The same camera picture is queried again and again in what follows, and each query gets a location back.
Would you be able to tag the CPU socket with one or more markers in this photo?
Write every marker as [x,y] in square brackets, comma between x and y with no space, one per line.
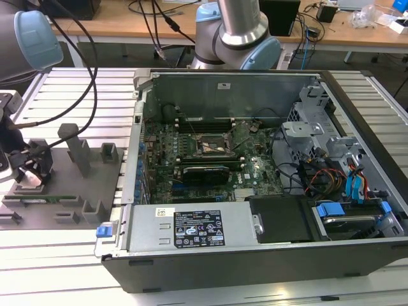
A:
[212,146]

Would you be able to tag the white small box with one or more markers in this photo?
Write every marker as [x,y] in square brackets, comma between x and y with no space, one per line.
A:
[400,27]

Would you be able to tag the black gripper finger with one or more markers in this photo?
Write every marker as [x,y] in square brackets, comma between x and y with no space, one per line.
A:
[44,156]
[18,162]

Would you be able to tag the grey parts rack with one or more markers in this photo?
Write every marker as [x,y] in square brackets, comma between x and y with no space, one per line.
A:
[79,191]

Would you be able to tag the large black box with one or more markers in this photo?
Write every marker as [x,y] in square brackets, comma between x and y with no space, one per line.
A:
[83,8]

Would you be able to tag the green motherboard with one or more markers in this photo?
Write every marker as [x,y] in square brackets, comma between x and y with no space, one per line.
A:
[261,178]

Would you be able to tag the silver power supply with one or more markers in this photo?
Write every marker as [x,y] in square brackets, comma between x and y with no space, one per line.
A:
[150,223]

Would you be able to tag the silver drive cage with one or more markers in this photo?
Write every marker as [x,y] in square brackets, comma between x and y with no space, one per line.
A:
[306,111]

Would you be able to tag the silver chipset heatsink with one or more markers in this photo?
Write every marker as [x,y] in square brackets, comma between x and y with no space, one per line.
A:
[244,194]

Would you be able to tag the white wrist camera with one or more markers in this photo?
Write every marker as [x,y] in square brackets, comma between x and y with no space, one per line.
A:
[6,169]

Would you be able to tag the wooden desk white frame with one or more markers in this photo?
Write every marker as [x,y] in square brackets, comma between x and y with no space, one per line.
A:
[121,28]

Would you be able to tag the white power strip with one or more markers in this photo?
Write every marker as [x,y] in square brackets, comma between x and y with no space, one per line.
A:
[285,60]

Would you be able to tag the black graphics card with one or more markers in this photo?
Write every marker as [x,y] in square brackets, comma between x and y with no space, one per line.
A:
[207,175]

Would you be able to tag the black hard disk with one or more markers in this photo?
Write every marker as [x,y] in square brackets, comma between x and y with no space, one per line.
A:
[347,223]

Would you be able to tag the blue box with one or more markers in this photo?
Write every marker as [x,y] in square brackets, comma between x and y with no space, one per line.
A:
[401,5]

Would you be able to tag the green RAM stick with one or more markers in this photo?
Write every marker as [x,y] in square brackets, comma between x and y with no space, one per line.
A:
[35,200]

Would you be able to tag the coin cell battery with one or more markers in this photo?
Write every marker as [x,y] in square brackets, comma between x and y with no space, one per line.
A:
[254,128]

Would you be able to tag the grey flat device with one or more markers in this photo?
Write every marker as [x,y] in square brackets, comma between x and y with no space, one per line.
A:
[354,4]

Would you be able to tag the black open PC case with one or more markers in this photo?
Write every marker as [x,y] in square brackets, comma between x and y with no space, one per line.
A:
[223,271]

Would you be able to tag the silver metal bracket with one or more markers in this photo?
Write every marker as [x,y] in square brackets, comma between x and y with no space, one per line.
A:
[299,127]

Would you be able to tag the clear plastic bag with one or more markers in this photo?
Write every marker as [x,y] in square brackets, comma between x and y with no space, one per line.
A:
[366,17]

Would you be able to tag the small black box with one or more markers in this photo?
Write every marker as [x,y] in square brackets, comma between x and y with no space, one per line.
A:
[326,13]

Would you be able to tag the black installed RAM stick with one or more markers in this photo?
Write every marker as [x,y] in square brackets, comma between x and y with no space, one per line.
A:
[237,163]

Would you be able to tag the thin metal locking lever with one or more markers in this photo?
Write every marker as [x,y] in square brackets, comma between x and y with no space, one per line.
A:
[192,127]
[242,142]

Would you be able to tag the black plastic shroud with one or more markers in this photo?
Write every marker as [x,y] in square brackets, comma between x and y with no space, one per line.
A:
[280,220]

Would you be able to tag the black power adapter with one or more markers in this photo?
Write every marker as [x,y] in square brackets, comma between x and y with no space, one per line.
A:
[314,32]

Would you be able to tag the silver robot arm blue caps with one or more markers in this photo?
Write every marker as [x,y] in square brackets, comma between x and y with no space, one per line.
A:
[236,32]

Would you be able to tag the silver CPU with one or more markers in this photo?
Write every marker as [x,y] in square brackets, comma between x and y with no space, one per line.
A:
[30,178]

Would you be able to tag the black RAM slot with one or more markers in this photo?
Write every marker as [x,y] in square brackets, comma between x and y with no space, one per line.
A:
[210,121]
[207,157]
[210,128]

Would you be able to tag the blue case latch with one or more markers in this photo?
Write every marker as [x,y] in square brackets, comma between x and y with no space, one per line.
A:
[104,230]

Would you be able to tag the blue disk carrier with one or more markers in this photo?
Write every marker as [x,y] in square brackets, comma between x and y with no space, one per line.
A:
[330,210]

